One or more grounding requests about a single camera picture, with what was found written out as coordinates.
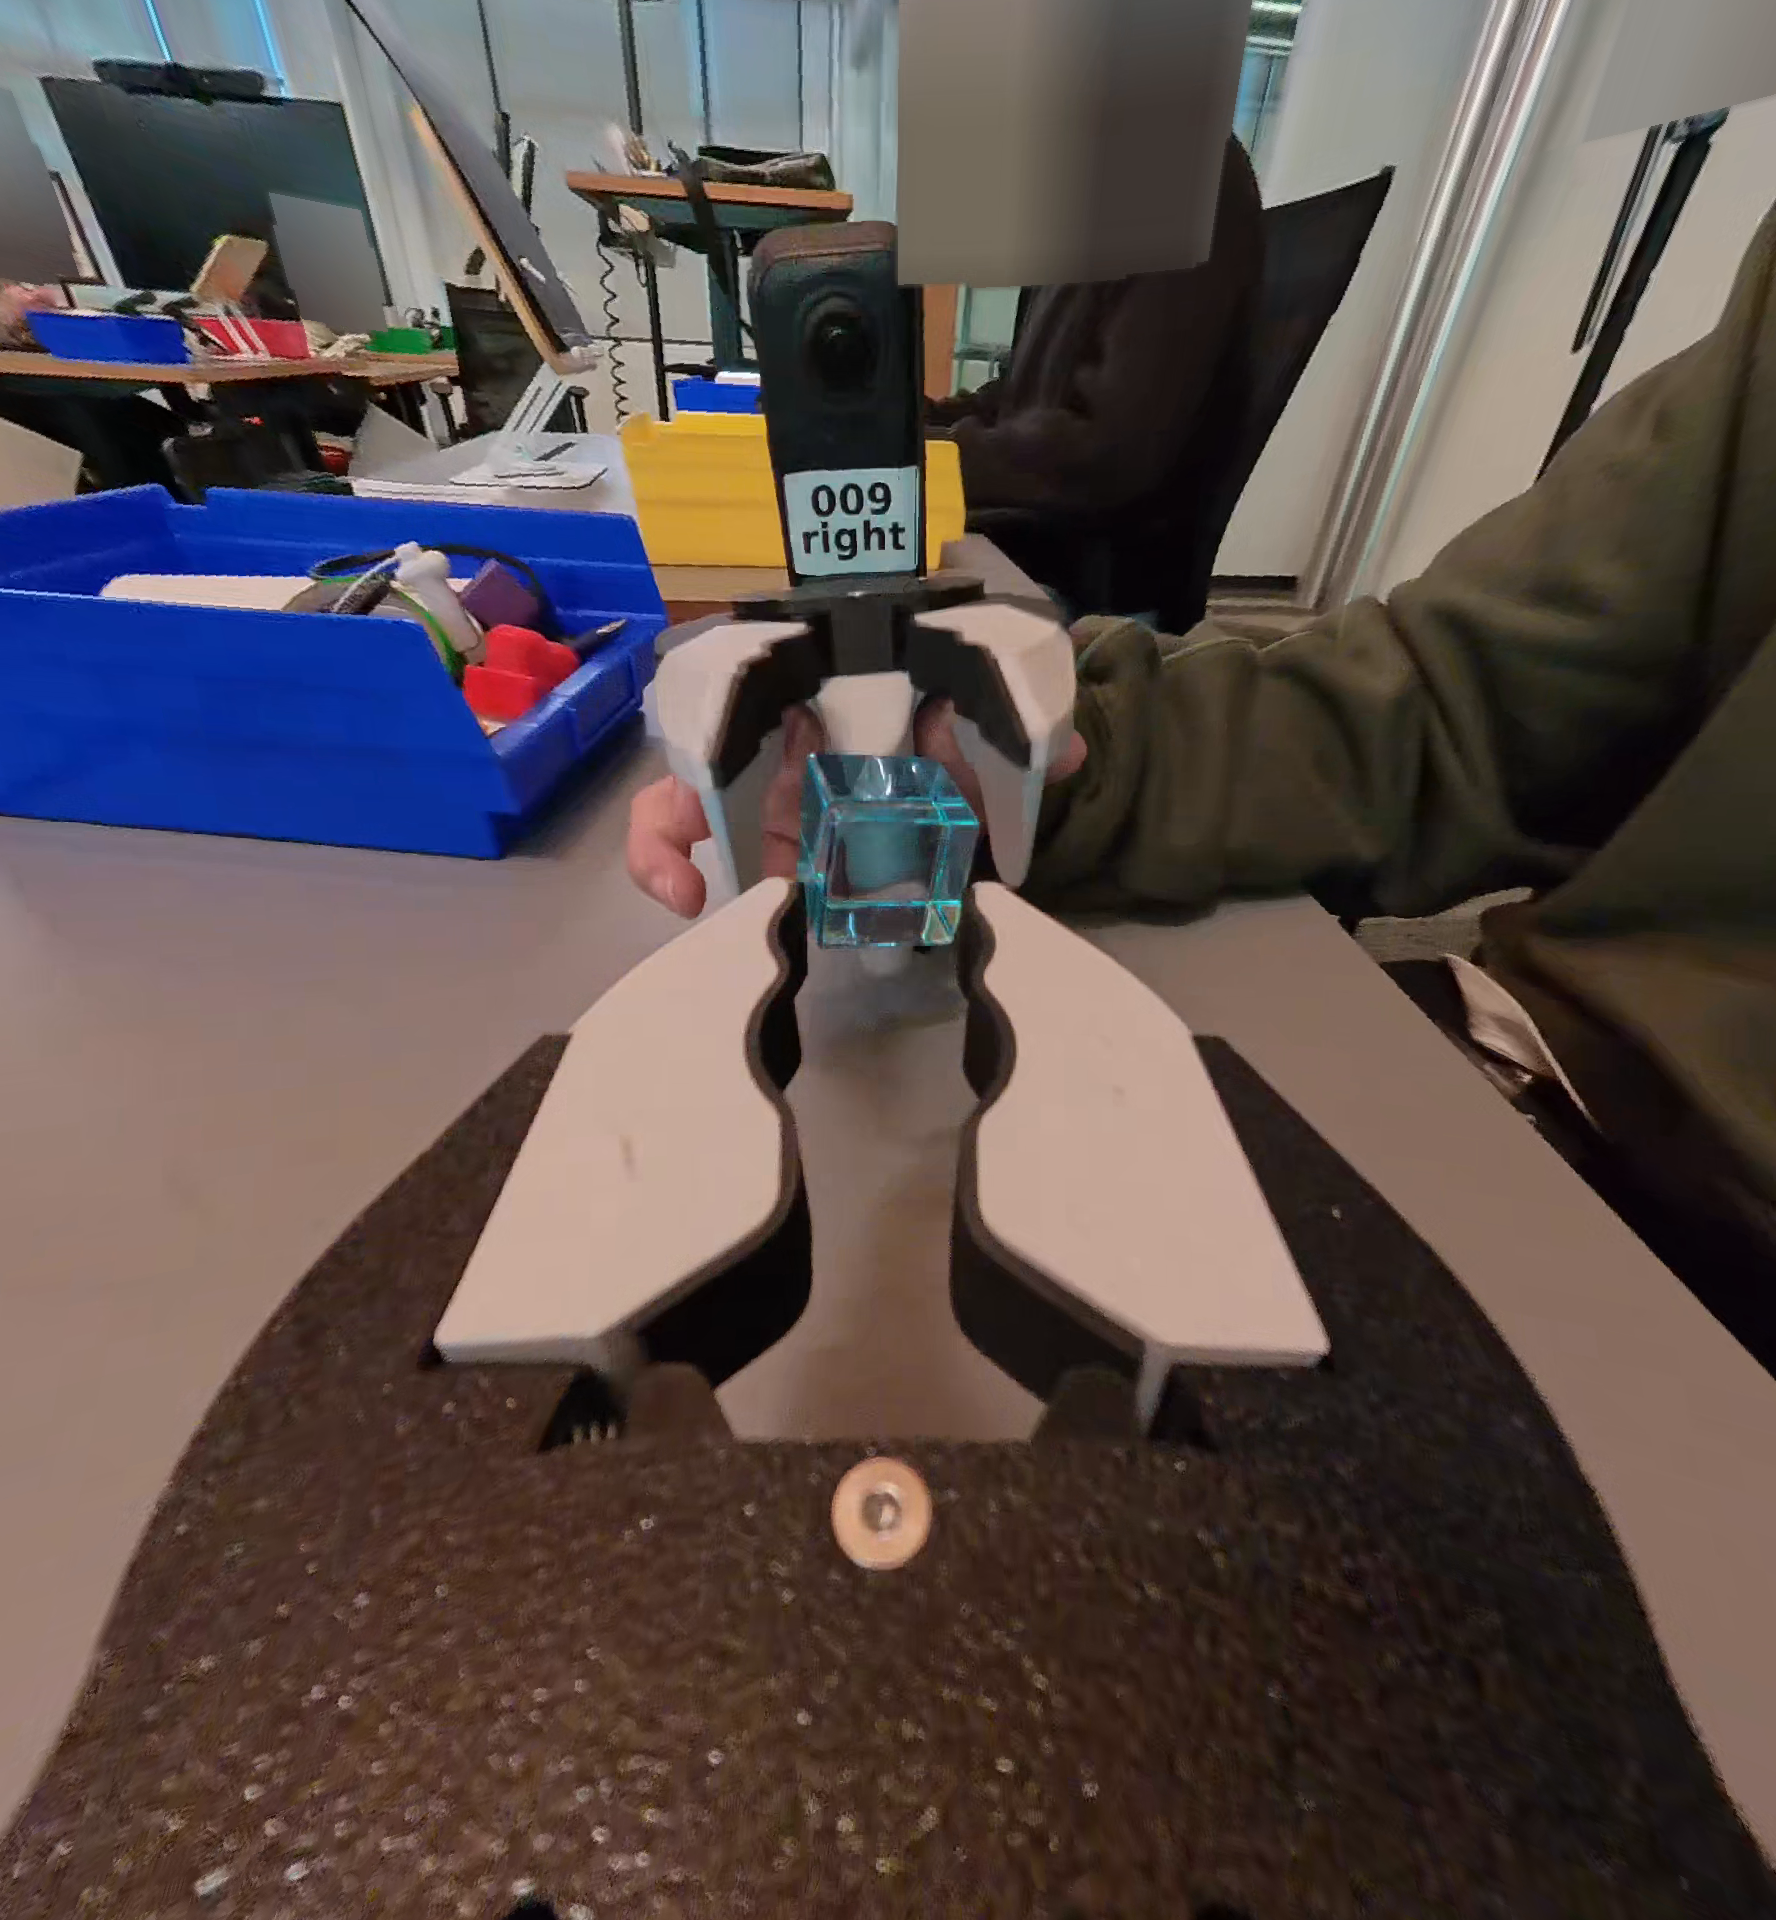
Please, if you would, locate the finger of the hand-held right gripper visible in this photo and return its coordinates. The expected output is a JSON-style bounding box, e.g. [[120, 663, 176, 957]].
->
[[652, 615, 838, 903], [910, 601, 1084, 890]]

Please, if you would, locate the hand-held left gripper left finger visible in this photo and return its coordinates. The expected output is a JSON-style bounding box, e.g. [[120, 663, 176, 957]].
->
[[433, 879, 813, 1396]]

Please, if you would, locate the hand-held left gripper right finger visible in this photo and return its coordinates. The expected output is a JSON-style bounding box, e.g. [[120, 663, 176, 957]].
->
[[950, 881, 1334, 1426]]

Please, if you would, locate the purple cube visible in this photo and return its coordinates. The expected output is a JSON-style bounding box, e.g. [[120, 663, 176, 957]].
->
[[460, 556, 561, 635]]

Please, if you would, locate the clear cyan cube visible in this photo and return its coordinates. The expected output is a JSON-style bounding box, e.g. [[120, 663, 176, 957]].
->
[[798, 753, 982, 950]]

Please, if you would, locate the large blue bin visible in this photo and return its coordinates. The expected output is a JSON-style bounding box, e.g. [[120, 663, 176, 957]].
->
[[0, 489, 667, 860]]

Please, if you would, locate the person's right forearm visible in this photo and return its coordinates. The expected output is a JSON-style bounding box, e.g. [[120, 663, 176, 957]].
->
[[1032, 594, 1654, 919]]

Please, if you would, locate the person's right hand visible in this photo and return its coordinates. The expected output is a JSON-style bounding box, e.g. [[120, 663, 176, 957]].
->
[[626, 698, 1091, 919]]

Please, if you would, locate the wooden workbench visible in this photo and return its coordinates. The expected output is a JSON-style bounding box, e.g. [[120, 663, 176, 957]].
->
[[0, 349, 464, 397], [648, 533, 1061, 624]]

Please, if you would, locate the yellow bin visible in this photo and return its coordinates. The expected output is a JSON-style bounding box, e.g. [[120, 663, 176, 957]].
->
[[619, 414, 967, 567]]

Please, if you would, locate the red plastic piece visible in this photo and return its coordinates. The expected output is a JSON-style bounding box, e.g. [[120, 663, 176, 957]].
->
[[460, 626, 583, 724]]

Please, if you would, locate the wooden standing desk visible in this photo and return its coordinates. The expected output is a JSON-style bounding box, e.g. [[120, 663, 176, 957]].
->
[[565, 169, 856, 422]]

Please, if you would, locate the black office chair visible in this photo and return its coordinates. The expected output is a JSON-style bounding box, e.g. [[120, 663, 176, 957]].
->
[[1202, 167, 1397, 601]]

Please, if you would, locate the silver metal pole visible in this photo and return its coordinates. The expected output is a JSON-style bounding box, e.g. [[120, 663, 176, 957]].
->
[[1300, 0, 1572, 601]]

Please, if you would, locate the black monitor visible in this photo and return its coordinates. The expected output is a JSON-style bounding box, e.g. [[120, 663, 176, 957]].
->
[[38, 76, 389, 332]]

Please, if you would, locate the person's olive sweatshirt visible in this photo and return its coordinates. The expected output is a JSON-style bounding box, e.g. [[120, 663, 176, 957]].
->
[[1368, 128, 1776, 1440]]

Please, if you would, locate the small blue parts bin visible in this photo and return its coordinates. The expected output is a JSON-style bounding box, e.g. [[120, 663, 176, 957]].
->
[[26, 308, 192, 365]]

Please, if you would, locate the black cable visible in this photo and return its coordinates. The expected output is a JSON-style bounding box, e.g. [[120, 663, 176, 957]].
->
[[311, 544, 529, 594]]

